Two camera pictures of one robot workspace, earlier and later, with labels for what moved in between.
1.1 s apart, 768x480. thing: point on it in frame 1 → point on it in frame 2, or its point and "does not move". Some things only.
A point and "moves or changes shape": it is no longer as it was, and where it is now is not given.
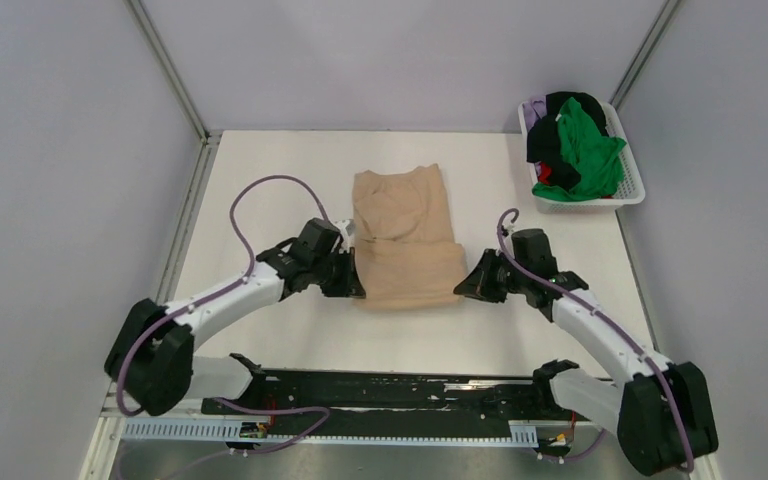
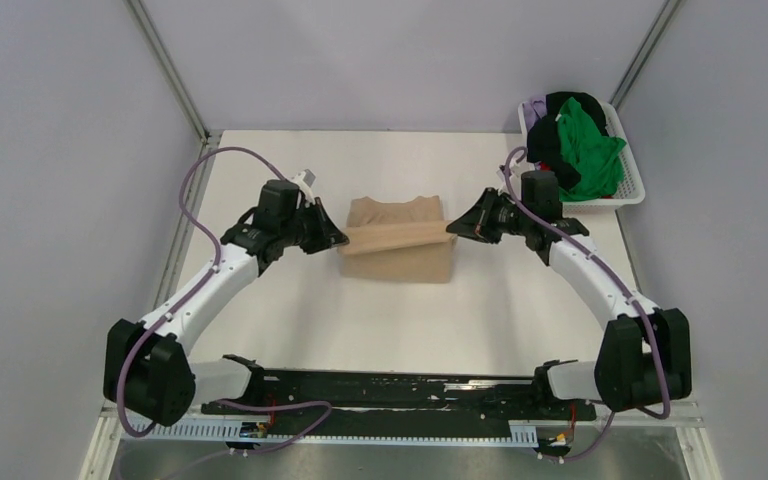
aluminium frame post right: (644, 53) does not move
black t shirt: (544, 143) does not move
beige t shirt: (407, 255) moves or changes shape
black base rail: (325, 398) does not move
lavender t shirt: (534, 109) does not move
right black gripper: (477, 285) → (477, 223)
